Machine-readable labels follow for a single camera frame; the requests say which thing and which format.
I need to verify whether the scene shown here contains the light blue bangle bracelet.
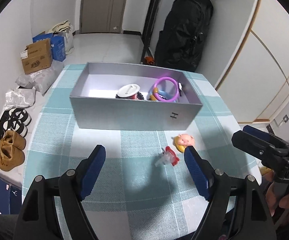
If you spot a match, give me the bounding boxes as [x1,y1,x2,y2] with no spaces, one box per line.
[148,86,178,103]

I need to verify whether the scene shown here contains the white oval hair clip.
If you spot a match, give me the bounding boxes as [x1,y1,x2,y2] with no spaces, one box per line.
[117,83,140,98]

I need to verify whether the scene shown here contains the purple ring bracelet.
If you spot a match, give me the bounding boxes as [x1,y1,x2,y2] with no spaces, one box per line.
[148,76,181,103]

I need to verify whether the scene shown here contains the person's right hand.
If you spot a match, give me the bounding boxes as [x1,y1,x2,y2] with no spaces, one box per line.
[266,182,289,225]

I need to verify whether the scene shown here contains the pink pig toy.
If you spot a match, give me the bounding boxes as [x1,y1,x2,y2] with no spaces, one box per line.
[173,134,195,153]

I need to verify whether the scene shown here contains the teal plaid tablecloth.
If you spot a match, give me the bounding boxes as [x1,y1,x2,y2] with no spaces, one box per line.
[22,64,262,239]

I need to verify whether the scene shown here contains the grey open cardboard box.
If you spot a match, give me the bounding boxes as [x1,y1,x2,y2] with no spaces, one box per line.
[70,62,202,131]

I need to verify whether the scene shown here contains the brown suede boots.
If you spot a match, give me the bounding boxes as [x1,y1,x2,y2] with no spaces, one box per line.
[0,130,26,172]

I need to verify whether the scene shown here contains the black white sneakers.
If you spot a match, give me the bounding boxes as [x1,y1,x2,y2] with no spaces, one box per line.
[2,108,32,137]

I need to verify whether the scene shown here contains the blue Jordan shoe box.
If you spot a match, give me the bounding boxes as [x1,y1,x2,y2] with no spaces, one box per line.
[0,178,22,215]

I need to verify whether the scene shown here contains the grey plastic mailer bags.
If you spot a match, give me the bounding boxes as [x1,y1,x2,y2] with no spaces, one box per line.
[4,60,64,110]

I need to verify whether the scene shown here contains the brown cardboard box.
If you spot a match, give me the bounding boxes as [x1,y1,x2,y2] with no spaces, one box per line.
[20,38,52,75]

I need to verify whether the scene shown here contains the black hanging garment bag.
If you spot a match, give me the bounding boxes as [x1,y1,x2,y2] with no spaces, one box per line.
[154,0,213,72]

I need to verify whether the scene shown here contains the blue cardboard box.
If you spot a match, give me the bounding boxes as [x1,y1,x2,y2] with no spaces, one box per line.
[32,33,66,62]

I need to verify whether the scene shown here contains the white tote bag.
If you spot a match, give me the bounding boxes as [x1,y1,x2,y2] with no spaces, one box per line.
[48,20,74,55]

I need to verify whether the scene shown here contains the grey door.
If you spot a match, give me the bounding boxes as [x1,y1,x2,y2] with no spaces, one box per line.
[80,0,126,34]

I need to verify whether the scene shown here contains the black spiral hair tie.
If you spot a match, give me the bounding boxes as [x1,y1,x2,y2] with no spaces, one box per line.
[115,90,146,101]

